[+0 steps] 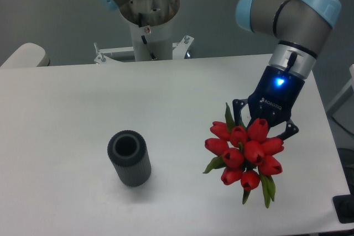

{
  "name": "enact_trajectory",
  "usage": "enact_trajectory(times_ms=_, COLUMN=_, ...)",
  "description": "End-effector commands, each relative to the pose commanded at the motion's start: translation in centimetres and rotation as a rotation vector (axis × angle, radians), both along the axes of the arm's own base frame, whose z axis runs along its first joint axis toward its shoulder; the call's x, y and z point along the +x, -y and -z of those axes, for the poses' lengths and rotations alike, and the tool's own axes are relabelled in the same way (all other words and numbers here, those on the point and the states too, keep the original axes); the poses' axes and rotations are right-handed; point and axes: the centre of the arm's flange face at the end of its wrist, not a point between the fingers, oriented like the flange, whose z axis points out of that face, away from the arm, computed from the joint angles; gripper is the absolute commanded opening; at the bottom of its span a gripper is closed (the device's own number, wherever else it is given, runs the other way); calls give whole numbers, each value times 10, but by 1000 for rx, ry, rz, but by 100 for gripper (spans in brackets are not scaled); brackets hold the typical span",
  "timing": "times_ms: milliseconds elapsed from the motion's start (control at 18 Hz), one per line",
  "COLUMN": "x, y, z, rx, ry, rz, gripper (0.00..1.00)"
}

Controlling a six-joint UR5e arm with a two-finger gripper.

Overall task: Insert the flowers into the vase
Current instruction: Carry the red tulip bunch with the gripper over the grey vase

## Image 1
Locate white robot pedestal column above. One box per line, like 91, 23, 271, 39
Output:
119, 0, 180, 50

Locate white pedestal base bracket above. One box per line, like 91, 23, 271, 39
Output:
93, 35, 195, 64

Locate beige chair backrest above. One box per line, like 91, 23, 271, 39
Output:
1, 43, 50, 69

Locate black device at table edge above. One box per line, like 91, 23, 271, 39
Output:
332, 195, 353, 224

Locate dark grey ribbed vase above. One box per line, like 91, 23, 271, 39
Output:
107, 130, 152, 187

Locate red tulip bouquet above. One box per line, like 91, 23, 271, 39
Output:
203, 105, 284, 208

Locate white furniture at right edge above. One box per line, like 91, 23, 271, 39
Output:
325, 65, 353, 117

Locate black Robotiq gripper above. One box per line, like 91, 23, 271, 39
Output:
232, 66, 305, 140

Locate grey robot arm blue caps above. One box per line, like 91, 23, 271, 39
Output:
99, 0, 341, 140

